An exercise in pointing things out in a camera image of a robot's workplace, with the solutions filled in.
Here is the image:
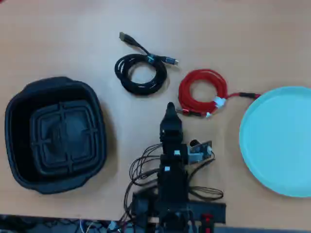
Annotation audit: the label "light blue round plate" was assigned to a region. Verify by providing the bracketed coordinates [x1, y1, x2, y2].
[239, 86, 311, 198]

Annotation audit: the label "black square plastic bowl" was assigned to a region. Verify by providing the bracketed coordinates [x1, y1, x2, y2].
[4, 76, 107, 195]

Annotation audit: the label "red braided charging cable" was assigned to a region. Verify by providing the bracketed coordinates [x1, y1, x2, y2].
[175, 69, 262, 119]

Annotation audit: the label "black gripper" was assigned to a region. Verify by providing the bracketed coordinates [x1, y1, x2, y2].
[159, 101, 188, 161]

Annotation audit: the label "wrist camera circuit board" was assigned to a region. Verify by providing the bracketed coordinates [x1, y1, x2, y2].
[187, 139, 213, 166]

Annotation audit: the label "black braided charging cable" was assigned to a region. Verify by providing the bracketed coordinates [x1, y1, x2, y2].
[113, 31, 180, 96]

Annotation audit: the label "tangled wires below table edge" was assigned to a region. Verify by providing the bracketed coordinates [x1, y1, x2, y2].
[0, 215, 134, 233]

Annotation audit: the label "red and black clamp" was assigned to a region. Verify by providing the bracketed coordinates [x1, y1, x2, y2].
[200, 213, 214, 233]

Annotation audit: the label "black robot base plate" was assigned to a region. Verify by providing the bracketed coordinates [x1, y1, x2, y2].
[132, 189, 226, 225]

